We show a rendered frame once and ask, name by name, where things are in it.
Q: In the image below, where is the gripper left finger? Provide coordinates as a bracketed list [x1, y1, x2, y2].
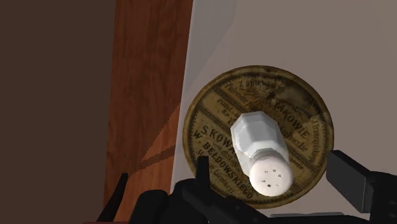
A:
[129, 156, 265, 224]

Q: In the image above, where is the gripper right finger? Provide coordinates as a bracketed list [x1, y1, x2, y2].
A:
[325, 150, 397, 224]

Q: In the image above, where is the white salt shaker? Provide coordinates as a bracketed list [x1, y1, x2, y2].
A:
[230, 111, 295, 197]

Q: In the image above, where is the round yellowed printed tin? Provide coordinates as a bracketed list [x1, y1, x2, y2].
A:
[182, 65, 335, 209]

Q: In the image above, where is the brown wooden furniture panel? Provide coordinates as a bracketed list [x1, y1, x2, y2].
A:
[103, 0, 194, 223]

